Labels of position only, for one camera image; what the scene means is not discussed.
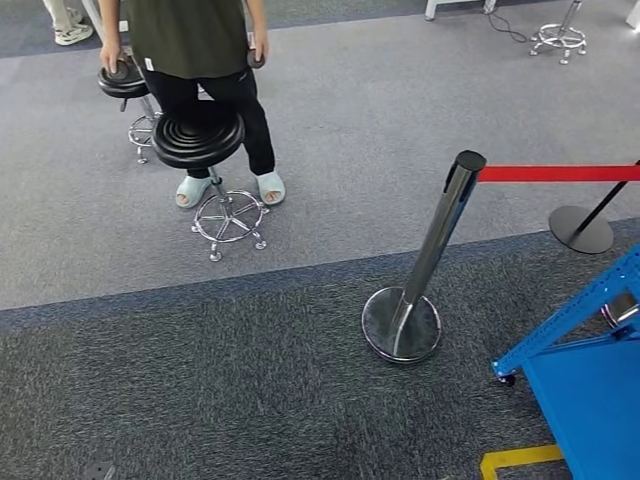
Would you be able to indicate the person's right hand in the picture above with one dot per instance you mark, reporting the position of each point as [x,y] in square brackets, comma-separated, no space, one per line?
[110,58]

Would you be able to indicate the person's left hand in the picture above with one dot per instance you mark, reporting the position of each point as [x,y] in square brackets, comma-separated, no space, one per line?
[259,41]

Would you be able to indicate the black round object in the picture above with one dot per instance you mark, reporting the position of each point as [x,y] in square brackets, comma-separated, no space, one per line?
[256,61]

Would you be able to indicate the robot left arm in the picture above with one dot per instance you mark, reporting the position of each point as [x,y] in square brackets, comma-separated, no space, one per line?
[100,472]

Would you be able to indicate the blue steel shelf rack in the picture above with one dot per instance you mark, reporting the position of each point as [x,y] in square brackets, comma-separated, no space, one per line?
[590,411]

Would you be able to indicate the black round swivel stool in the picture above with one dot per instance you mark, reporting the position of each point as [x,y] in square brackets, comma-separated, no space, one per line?
[122,83]
[198,139]

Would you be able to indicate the person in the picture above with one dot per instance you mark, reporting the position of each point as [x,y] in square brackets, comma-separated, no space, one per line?
[190,40]
[70,33]

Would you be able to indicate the chrome barrier stanchion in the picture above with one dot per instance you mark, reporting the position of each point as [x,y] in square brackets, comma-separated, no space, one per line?
[440,232]

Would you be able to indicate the chrome base swivel stool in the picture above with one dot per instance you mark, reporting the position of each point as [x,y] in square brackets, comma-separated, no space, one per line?
[557,36]

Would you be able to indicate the red barrier belt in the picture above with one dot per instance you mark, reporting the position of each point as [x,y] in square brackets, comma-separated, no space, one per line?
[550,173]

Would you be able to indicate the black barrier stanchion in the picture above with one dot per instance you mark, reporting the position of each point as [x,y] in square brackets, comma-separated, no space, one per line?
[580,230]

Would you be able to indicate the yellow floor tape strip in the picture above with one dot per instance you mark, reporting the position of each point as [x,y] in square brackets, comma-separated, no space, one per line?
[520,457]

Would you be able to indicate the white table frame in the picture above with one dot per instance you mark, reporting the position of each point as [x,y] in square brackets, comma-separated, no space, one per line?
[431,10]

